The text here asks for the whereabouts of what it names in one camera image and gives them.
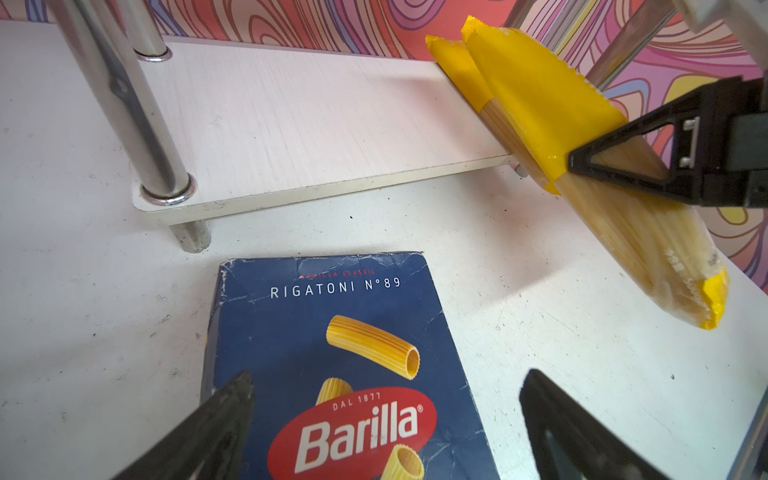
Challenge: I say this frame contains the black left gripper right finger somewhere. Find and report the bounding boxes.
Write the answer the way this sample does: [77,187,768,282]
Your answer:
[519,369,666,479]

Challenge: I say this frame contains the white two-tier shelf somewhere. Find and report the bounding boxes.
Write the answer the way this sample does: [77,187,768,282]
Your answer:
[44,0,679,254]

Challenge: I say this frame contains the blue Barilla rigatoni box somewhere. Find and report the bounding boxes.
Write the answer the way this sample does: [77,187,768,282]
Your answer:
[201,252,498,479]

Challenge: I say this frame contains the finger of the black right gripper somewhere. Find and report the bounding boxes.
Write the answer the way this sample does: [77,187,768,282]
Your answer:
[568,76,767,208]

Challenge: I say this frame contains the yellow Pastatime spaghetti bag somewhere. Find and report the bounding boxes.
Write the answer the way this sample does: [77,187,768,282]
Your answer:
[461,16,729,330]
[425,35,560,196]

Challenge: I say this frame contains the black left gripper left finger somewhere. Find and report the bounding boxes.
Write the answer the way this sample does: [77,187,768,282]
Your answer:
[116,371,255,479]

